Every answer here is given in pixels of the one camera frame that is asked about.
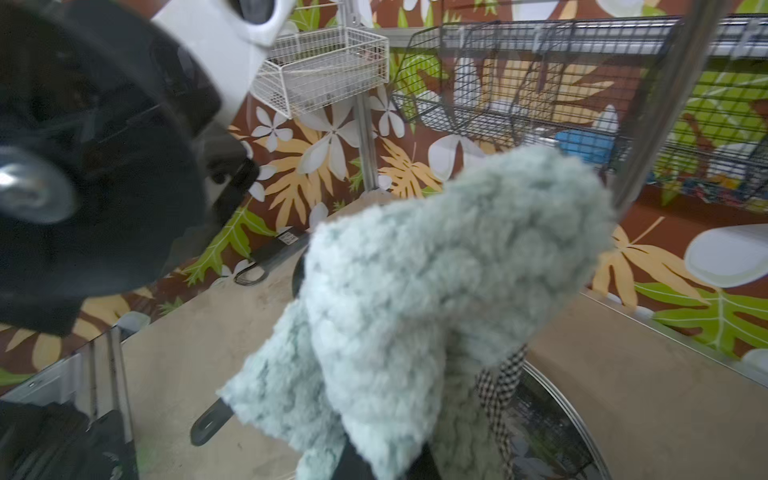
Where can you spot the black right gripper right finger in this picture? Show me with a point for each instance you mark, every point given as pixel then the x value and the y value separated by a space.
pixel 424 466

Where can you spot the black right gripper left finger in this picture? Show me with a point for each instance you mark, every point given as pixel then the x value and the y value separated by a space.
pixel 351 465

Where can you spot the glass lid with steel rim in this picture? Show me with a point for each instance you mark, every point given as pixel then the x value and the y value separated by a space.
pixel 547 437

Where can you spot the light green fluffy cloth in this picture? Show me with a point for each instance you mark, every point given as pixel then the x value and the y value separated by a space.
pixel 407 309

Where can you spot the black power adapter brick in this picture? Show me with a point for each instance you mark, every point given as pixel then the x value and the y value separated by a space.
pixel 280 248

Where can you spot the blue object in basket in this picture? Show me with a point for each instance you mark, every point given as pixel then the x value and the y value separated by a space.
pixel 591 147

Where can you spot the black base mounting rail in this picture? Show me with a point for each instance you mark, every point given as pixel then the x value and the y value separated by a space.
pixel 72 420

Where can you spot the aluminium frame post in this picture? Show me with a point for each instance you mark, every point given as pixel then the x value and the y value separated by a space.
pixel 363 120

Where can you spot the white wire basket left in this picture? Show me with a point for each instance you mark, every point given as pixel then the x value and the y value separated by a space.
pixel 325 55

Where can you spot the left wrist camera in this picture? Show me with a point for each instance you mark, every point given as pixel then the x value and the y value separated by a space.
pixel 230 43

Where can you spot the black wire basket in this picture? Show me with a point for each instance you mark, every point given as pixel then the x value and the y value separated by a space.
pixel 513 83

